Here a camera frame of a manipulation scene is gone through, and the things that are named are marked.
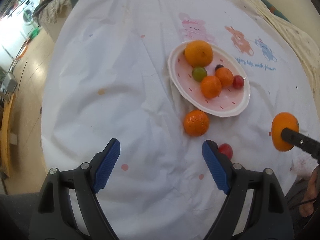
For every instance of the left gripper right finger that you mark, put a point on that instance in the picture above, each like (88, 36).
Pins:
(233, 183)

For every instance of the red cherry tomato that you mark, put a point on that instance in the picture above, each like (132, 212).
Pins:
(226, 149)

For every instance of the small mandarin on plate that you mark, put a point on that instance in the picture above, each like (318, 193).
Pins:
(225, 76)

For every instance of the rough orange mandarin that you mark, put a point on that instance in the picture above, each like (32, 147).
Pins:
(196, 123)

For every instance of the right hand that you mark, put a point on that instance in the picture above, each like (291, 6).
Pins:
(307, 209)

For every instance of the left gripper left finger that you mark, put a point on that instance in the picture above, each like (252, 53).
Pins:
(89, 179)

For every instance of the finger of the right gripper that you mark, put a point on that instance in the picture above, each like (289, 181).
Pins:
(306, 144)

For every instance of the wooden crib rail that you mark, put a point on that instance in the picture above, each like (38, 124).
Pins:
(6, 137)

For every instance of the bumpy orange mandarin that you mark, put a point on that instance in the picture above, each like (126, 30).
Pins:
(210, 87)

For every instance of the large orange on plate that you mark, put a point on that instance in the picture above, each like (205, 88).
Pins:
(199, 53)

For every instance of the white cartoon bed sheet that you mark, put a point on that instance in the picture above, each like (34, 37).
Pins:
(108, 78)

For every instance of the beige patterned quilt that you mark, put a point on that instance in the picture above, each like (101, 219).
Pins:
(302, 44)

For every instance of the smooth large orange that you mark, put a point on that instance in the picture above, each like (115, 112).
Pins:
(281, 121)

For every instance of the small red tomato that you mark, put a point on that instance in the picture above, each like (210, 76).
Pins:
(238, 82)

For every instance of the pink white oval plate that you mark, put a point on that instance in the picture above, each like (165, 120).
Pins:
(230, 102)

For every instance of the dark grape on plate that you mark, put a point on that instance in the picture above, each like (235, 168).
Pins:
(218, 66)

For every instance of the green grape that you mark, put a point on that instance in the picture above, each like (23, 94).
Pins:
(199, 73)

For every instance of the white washing machine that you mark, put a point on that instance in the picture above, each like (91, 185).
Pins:
(25, 12)

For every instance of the teal pillow edge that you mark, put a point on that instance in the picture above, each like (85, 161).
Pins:
(274, 10)

